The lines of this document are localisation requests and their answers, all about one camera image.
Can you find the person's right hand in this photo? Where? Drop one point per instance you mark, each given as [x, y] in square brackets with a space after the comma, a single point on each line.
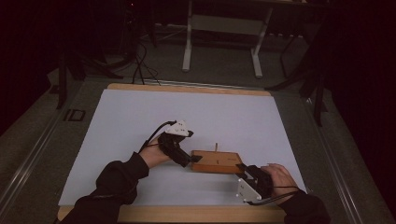
[281, 180]

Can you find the black stand legs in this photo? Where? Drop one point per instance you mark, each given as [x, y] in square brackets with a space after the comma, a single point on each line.
[62, 87]

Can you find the small wooden peg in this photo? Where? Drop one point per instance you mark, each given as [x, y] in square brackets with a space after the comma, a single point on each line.
[216, 147]

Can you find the wooden peg board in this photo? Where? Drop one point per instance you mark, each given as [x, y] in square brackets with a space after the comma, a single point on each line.
[214, 166]

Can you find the metal floor rail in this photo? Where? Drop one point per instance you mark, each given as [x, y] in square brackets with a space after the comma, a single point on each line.
[336, 168]
[28, 165]

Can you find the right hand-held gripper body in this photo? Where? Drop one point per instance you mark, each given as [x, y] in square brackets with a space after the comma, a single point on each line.
[258, 183]

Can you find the black tripod stand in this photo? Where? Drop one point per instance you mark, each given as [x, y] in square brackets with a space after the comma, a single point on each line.
[317, 102]

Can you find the person's left hand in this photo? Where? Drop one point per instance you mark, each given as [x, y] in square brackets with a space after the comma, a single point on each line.
[152, 155]

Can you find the black floor bracket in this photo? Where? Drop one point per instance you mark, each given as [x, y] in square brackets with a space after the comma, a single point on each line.
[66, 115]

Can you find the white table mat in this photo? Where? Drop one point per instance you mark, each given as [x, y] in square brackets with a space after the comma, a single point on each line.
[140, 105]

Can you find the white metal stand frame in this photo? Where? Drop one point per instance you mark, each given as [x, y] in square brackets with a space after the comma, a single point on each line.
[186, 46]

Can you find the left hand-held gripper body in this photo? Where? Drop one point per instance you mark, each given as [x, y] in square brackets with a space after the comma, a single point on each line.
[174, 146]

